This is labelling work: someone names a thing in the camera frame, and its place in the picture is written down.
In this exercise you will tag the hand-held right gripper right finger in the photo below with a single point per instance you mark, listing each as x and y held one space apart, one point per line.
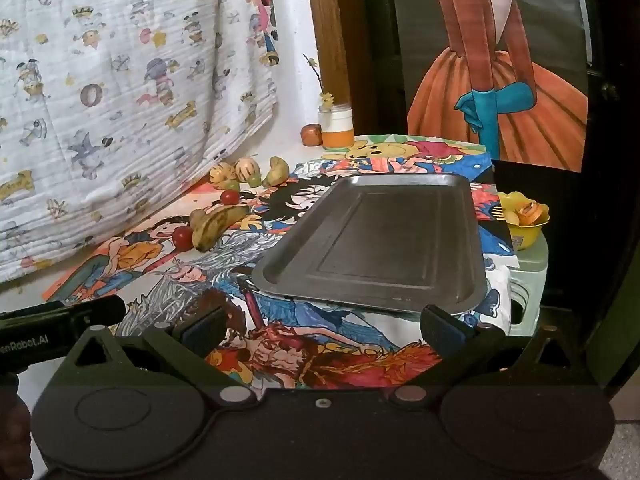
445 330

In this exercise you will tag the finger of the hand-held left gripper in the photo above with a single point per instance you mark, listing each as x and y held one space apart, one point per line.
85 312

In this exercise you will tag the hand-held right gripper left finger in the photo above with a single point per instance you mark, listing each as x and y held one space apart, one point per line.
200 327

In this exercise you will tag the cherry tomato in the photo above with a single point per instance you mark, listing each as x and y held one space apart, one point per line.
230 197
182 238

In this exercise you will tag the banana with sticker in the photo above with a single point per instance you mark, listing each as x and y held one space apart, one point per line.
198 230

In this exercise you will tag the yellow speckled banana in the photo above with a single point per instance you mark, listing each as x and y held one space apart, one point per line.
227 220

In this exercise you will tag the metal tray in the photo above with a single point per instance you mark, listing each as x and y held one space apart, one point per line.
380 240

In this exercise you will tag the green grape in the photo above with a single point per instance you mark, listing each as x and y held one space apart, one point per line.
255 179

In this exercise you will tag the greenish banana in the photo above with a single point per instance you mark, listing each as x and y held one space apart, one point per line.
276 171

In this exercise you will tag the person's left hand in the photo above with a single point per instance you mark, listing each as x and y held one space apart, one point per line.
12 430

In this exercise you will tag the grey haired cartoon poster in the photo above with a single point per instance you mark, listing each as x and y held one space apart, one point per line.
200 270

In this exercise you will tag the orange cartoon boys poster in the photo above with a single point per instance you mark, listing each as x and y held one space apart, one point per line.
115 260

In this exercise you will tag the green plastic stool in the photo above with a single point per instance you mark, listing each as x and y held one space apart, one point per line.
530 280

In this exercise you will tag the colourful cartoon printed cloth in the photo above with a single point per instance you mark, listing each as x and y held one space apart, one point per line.
310 340

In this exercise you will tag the yellow plastic bowl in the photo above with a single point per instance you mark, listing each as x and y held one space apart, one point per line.
525 237

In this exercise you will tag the orange peel curl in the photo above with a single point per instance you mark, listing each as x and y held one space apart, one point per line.
531 210

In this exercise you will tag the small brown apple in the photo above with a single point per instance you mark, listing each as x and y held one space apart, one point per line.
310 135

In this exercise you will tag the white and orange jar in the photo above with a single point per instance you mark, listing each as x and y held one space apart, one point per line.
338 127

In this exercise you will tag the white cartoon printed blanket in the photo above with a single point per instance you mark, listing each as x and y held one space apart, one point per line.
125 85

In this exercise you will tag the twig with yellow flowers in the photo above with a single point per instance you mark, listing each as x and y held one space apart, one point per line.
320 85

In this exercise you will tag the brass door knob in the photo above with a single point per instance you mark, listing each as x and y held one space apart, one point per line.
608 91

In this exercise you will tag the pink cartoon cloth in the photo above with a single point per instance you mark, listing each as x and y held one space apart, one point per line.
265 10

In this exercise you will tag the orange dress wall poster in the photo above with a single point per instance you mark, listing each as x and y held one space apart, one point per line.
480 60

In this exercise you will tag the wooden door frame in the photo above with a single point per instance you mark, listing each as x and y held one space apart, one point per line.
327 35

